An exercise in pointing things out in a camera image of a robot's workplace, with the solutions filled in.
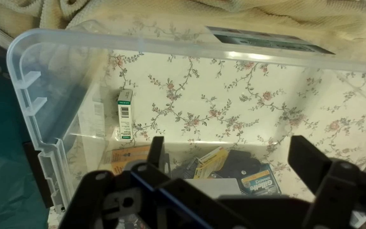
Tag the blue printed packet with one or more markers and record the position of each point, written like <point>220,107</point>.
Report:
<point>260,179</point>

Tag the clear plastic storage bin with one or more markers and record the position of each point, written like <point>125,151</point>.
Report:
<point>44,84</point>

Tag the cream towel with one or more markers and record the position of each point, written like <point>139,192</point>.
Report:
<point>318,20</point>

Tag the dark printed bin label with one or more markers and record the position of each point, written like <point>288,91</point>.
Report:
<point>267,39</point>

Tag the small white green box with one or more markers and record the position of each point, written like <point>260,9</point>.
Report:
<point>125,114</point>

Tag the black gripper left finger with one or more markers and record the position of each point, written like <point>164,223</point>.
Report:
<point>155,153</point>

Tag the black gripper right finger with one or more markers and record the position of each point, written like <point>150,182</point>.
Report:
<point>311,163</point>

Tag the yellow printed packet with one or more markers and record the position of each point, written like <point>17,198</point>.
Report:
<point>213,161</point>

